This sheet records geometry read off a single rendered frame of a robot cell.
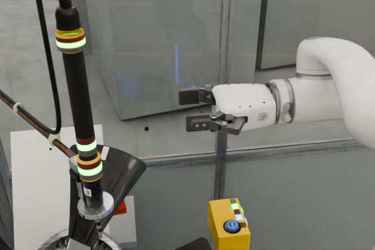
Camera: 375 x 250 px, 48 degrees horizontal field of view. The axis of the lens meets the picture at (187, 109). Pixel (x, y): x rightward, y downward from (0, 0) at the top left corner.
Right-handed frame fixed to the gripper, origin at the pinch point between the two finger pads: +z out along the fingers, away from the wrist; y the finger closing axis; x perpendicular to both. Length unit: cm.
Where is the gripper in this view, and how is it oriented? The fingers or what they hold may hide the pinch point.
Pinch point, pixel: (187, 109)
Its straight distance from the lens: 75.7
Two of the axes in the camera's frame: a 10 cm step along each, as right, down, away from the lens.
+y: -1.5, -5.1, 8.5
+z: -9.9, 0.8, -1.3
